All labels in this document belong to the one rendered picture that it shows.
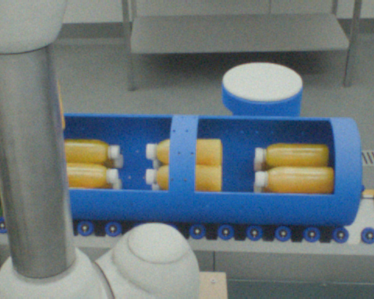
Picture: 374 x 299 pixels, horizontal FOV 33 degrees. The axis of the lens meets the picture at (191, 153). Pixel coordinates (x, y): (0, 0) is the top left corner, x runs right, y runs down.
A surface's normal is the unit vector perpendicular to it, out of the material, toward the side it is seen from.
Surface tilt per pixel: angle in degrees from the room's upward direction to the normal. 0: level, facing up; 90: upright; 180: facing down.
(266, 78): 0
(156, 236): 10
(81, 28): 76
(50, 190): 88
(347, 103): 0
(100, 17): 90
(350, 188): 70
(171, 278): 66
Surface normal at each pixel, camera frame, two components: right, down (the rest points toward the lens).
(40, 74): 0.76, 0.34
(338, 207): -0.06, 0.61
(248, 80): -0.01, -0.83
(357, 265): -0.06, 0.25
